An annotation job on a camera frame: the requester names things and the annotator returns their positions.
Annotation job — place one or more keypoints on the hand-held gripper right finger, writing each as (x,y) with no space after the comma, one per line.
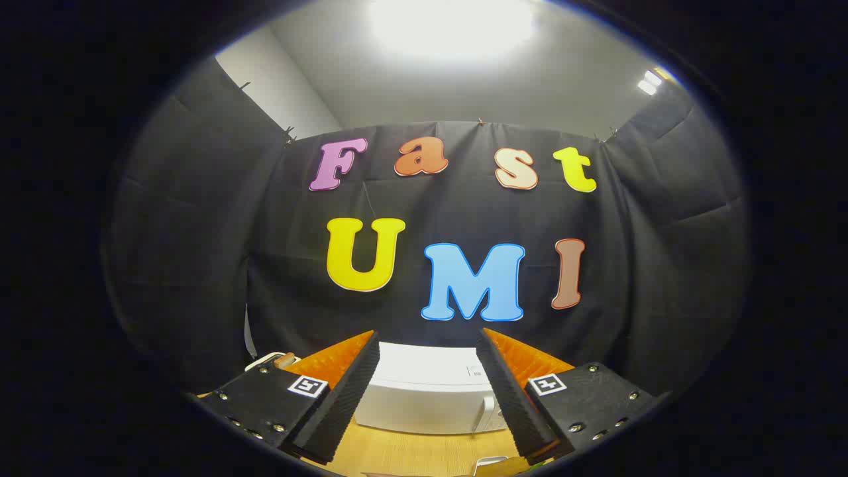
(510,397)

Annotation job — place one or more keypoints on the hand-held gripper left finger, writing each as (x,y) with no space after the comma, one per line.
(344,404)

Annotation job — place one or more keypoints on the white microwave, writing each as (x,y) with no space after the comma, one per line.
(424,391)

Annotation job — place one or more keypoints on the small white tray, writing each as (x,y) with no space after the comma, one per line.
(487,460)

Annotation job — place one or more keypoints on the toast slice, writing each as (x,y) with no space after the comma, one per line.
(285,360)

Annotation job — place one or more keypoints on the cream toaster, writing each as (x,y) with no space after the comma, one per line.
(262,361)

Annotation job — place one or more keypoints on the black backdrop cloth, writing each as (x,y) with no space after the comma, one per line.
(464,212)

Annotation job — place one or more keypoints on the small ceiling light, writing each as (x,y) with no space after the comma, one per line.
(649,82)

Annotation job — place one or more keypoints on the large ceiling light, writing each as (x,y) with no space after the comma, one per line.
(454,26)

